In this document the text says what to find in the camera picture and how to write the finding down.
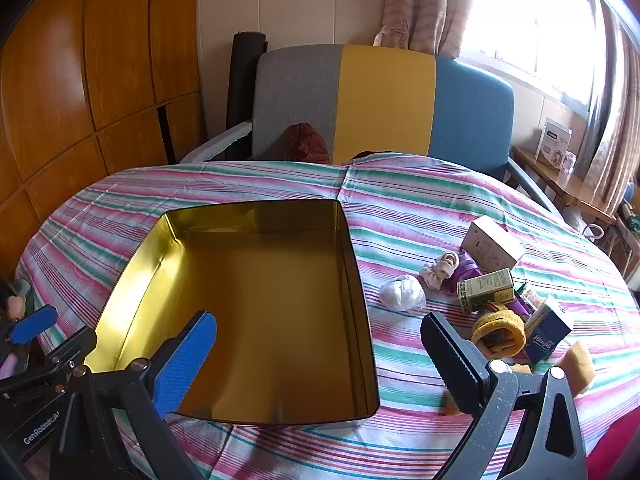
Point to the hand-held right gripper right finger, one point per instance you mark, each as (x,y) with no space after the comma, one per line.
(455,360)

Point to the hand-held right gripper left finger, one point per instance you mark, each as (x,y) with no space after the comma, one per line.
(185,365)

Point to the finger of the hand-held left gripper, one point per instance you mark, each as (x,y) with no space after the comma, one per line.
(35,324)
(75,347)

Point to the yellow plush toy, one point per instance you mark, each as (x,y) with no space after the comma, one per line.
(500,327)

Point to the green medicine box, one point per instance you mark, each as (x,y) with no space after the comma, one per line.
(485,290)

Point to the white plastic bag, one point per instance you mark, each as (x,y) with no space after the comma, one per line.
(400,292)

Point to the purple cloth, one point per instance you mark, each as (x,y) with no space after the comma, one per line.
(467,272)

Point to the white sock bundle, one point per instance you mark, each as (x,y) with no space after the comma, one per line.
(440,270)

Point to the rectangular metal tin box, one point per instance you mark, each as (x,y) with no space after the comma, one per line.
(260,310)

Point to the blue tissue packet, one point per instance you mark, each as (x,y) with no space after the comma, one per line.
(547,335)

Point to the green-edged cracker packet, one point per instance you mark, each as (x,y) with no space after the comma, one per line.
(532,300)

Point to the pale pink knob toy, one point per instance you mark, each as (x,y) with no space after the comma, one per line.
(15,307)

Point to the white cardboard box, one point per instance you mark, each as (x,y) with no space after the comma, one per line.
(492,242)

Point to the striped tablecloth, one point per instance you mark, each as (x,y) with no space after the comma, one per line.
(400,210)

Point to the person's red clothing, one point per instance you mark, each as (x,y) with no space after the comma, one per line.
(615,450)

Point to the wooden side table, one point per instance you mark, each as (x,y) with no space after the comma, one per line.
(575,187)

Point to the small pink bottle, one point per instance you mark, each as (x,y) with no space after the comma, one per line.
(569,162)

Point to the white printed carton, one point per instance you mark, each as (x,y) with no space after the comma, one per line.
(552,142)

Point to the wooden wardrobe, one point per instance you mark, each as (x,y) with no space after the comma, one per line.
(75,85)

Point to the blue round object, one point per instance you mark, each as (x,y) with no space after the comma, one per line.
(631,191)

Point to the dark red cloth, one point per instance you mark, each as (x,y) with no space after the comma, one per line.
(307,145)

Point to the black rolled mat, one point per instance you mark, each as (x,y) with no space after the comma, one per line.
(242,85)

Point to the grey yellow blue armchair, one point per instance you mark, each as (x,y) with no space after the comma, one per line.
(300,100)

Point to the striped beige curtain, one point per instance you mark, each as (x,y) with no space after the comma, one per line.
(617,110)

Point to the window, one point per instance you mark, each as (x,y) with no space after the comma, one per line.
(530,20)

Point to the patterned beige curtain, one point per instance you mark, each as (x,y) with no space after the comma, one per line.
(425,5)

